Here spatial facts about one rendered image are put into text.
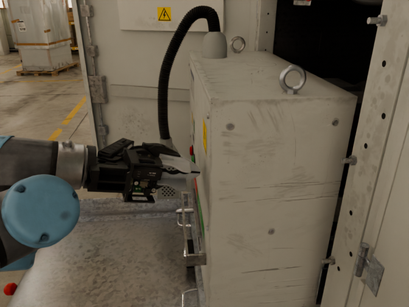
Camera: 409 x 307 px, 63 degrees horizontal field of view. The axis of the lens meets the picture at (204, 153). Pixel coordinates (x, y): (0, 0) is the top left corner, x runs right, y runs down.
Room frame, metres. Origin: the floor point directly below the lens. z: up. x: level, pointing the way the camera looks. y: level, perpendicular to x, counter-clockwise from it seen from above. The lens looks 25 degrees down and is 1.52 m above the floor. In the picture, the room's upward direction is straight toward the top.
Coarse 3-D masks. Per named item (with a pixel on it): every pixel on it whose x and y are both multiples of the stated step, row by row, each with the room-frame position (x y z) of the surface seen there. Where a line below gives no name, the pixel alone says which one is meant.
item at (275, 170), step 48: (240, 96) 0.49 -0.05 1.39; (288, 96) 0.49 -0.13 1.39; (336, 96) 0.49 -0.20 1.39; (240, 144) 0.47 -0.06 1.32; (288, 144) 0.48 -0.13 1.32; (336, 144) 0.49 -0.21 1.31; (240, 192) 0.47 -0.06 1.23; (288, 192) 0.48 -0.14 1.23; (336, 192) 0.49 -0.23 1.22; (240, 240) 0.47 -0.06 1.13; (288, 240) 0.48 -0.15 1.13; (240, 288) 0.47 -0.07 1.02; (288, 288) 0.48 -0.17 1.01
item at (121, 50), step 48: (96, 0) 1.22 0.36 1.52; (144, 0) 1.15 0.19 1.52; (192, 0) 1.11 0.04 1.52; (240, 0) 1.10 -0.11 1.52; (96, 48) 1.22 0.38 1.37; (144, 48) 1.18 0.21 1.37; (192, 48) 1.14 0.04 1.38; (96, 96) 1.21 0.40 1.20; (144, 96) 1.17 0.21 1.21; (96, 144) 1.21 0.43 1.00
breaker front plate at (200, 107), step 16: (192, 64) 0.81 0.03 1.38; (192, 112) 0.84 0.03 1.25; (208, 112) 0.49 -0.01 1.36; (192, 128) 0.85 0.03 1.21; (208, 128) 0.49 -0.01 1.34; (192, 144) 0.86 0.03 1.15; (208, 144) 0.49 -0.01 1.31; (208, 160) 0.48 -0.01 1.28; (208, 176) 0.48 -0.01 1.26; (192, 192) 0.79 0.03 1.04; (208, 192) 0.48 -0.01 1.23; (208, 208) 0.48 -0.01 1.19; (208, 224) 0.48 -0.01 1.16; (208, 240) 0.48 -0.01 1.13; (208, 256) 0.48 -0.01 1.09; (208, 272) 0.47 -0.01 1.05; (208, 288) 0.47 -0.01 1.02; (208, 304) 0.47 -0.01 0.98
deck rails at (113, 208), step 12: (84, 204) 0.94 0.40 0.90; (96, 204) 0.95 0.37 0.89; (108, 204) 0.95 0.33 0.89; (120, 204) 0.96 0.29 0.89; (132, 204) 0.96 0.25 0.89; (144, 204) 0.97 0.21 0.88; (156, 204) 0.97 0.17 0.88; (168, 204) 0.97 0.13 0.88; (180, 204) 0.98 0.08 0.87; (84, 216) 0.94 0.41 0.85; (96, 216) 0.94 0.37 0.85; (108, 216) 0.94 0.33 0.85; (120, 216) 0.94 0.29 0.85; (132, 216) 0.94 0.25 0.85; (144, 216) 0.94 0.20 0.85; (156, 216) 0.94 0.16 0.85; (168, 216) 0.94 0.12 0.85
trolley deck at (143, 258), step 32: (96, 224) 0.90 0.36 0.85; (128, 224) 0.90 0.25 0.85; (160, 224) 0.90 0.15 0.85; (64, 256) 0.75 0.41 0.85; (96, 256) 0.75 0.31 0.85; (128, 256) 0.75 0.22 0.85; (160, 256) 0.75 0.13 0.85; (32, 288) 0.63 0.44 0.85; (64, 288) 0.63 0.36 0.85; (96, 288) 0.63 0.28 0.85; (128, 288) 0.63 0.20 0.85; (160, 288) 0.63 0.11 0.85
